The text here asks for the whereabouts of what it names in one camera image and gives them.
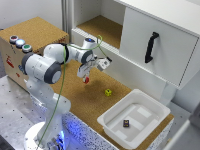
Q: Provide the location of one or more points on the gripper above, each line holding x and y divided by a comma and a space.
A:
87, 68

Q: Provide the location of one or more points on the green button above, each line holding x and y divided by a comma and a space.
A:
26, 48

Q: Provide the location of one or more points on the white cabinet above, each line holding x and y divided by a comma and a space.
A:
133, 71

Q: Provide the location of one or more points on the white sliding door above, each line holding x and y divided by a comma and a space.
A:
173, 56

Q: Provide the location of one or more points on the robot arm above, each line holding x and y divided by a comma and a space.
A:
40, 68

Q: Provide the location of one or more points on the blue button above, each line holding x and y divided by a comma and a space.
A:
20, 43

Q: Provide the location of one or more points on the white plastic box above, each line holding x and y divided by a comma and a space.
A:
115, 121

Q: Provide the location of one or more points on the purple block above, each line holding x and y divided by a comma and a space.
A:
126, 123

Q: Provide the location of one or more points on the yellow block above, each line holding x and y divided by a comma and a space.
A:
108, 92

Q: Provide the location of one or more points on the red button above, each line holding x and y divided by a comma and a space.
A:
14, 39

